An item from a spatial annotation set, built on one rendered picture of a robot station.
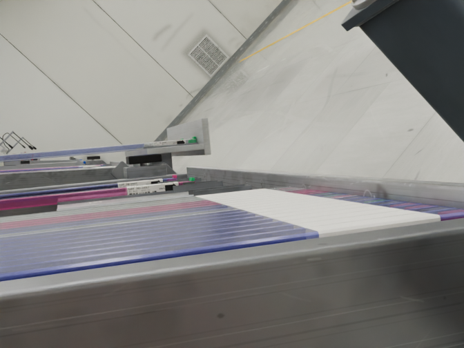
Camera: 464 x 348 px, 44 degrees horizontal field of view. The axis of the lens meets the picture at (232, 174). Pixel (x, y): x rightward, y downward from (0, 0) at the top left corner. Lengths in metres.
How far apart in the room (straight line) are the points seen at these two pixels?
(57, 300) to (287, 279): 0.08
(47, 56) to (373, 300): 8.22
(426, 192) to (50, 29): 8.21
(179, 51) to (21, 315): 8.41
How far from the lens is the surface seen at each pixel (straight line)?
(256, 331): 0.21
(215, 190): 0.58
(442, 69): 1.00
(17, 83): 8.36
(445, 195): 0.31
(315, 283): 0.21
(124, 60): 8.44
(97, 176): 1.64
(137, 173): 0.88
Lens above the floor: 0.88
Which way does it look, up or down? 13 degrees down
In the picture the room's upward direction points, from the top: 47 degrees counter-clockwise
